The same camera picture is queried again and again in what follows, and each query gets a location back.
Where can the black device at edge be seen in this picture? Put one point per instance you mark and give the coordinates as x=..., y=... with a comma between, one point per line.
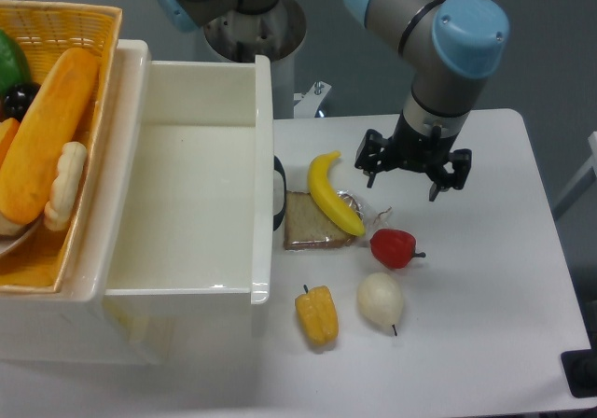
x=580, y=372

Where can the yellow woven basket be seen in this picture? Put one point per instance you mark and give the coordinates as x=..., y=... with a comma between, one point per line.
x=45, y=30

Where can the dark purple grapes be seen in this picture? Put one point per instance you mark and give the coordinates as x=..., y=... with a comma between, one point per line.
x=19, y=98

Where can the yellow banana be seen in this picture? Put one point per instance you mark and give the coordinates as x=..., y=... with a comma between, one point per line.
x=327, y=198

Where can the red bell pepper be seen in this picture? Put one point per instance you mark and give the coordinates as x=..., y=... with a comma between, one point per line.
x=394, y=249

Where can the orange baguette bread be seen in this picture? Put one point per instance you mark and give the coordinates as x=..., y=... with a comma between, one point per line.
x=28, y=169

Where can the white metal bracket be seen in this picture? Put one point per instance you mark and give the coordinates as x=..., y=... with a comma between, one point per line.
x=312, y=104

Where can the yellow bell pepper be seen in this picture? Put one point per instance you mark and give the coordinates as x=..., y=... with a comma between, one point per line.
x=317, y=315

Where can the white drawer cabinet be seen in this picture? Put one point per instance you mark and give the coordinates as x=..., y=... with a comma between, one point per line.
x=81, y=323

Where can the green vegetable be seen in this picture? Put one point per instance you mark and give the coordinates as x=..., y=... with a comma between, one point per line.
x=14, y=65

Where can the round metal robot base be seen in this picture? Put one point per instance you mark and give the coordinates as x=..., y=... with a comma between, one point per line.
x=276, y=34

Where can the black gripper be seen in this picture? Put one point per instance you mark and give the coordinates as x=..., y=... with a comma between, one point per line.
x=410, y=150

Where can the white plate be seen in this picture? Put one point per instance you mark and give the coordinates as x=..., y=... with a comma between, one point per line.
x=10, y=243

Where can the white frame at right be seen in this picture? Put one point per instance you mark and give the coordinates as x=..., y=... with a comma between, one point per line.
x=579, y=183

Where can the white plastic drawer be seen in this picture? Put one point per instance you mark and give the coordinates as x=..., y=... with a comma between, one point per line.
x=197, y=222

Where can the bread slice in plastic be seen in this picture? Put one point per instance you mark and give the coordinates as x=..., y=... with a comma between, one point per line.
x=308, y=228

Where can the cream croissant pastry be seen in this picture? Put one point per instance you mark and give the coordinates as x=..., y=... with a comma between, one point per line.
x=64, y=188

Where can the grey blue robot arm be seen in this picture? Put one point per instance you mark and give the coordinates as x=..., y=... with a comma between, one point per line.
x=454, y=46

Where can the black drawer handle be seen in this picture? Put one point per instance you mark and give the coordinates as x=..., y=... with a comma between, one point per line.
x=280, y=190

